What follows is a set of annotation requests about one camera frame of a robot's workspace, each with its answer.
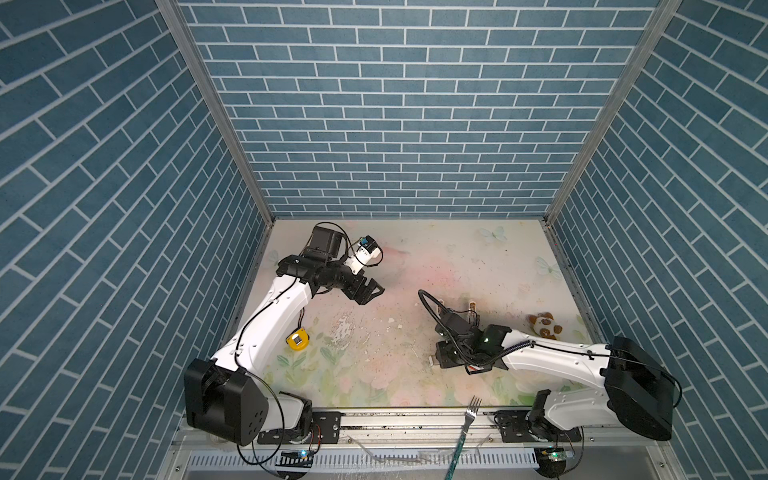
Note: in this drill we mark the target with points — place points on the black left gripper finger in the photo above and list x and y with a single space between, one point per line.
362 297
374 289

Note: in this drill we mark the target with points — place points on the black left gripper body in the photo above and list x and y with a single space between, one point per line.
352 283

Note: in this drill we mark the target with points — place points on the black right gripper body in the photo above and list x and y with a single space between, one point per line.
449 357

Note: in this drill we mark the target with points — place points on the pink white stapler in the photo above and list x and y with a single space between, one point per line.
473 314

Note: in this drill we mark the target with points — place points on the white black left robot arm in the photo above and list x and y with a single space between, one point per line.
227 395

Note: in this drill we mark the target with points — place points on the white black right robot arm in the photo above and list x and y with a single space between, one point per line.
621 384

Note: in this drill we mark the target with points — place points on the yellow small object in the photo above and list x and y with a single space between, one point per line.
298 340

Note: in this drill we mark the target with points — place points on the brown white plush toy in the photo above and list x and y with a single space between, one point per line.
544 325

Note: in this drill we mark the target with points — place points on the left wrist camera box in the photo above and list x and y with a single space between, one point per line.
364 253

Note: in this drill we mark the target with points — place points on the green handled fork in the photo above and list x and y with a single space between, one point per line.
470 415

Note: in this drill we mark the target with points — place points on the aluminium corner post left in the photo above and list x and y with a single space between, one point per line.
181 33

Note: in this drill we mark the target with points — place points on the aluminium corner post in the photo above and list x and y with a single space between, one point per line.
656 26
181 33

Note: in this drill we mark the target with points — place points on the aluminium corner post right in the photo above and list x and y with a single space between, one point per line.
656 26

